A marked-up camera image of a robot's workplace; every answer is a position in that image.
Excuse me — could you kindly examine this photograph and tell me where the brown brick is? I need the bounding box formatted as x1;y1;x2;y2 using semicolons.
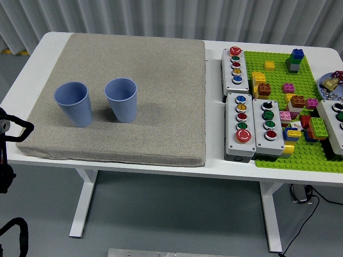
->
290;95;305;108
257;82;272;96

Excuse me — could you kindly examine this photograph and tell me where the grey five-button box, small red mushroom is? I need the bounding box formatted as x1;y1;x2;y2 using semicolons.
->
220;46;250;103

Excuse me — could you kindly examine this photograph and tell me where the brass fitting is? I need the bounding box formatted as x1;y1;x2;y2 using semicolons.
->
321;77;339;91

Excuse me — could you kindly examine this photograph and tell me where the blue yellow brick stack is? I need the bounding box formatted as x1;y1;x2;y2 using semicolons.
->
283;126;302;142

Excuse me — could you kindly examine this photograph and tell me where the blue green grey brick tower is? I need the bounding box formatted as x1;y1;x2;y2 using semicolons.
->
285;48;305;74

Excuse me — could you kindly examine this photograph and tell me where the black floor cable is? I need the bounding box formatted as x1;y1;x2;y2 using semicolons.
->
280;194;321;255
310;186;343;206

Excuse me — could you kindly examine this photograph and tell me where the blue ribbed plastic cup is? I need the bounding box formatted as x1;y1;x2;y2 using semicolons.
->
54;81;93;127
104;78;138;124

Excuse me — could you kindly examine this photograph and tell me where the white pleated curtain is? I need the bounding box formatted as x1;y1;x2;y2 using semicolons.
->
0;0;343;58

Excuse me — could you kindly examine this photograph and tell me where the grey five-button box, large red mushroom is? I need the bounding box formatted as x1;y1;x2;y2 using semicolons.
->
223;92;257;162

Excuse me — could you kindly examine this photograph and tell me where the blue plate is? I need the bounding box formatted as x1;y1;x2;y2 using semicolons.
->
318;72;343;100

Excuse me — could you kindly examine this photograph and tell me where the white table leg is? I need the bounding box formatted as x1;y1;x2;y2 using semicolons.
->
259;182;284;253
69;168;99;238

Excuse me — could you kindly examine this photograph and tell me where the green studded baseplate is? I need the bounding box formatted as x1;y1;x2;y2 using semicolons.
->
243;50;343;174

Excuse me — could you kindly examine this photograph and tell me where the red brick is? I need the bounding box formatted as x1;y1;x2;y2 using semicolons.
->
299;115;312;130

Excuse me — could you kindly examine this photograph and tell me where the grey button box, black knob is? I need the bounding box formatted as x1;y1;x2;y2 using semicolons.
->
252;98;285;161

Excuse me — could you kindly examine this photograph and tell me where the grey power adapter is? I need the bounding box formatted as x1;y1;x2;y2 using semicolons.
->
288;184;313;205

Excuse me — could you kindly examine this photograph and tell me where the white button box, black base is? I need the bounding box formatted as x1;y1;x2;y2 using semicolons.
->
312;99;343;161

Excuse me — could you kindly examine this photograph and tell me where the grey-brown fabric mat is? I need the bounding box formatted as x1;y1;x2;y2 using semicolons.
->
16;33;207;168

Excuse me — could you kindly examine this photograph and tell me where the green brick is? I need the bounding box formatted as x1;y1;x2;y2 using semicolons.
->
308;117;329;139

